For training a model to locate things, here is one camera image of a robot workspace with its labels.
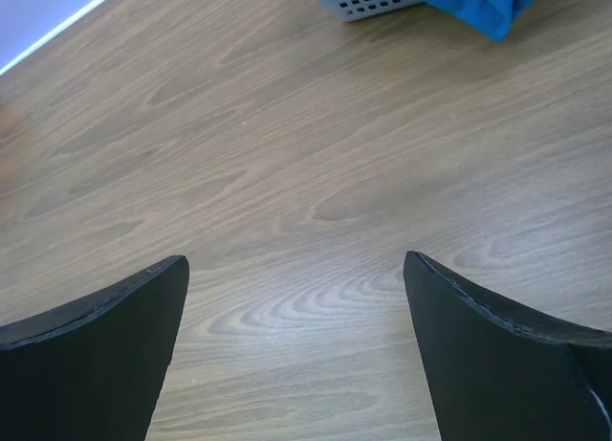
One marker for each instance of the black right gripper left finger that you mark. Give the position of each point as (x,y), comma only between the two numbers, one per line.
(94,368)

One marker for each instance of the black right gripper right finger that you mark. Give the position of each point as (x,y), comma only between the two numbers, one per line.
(497,369)

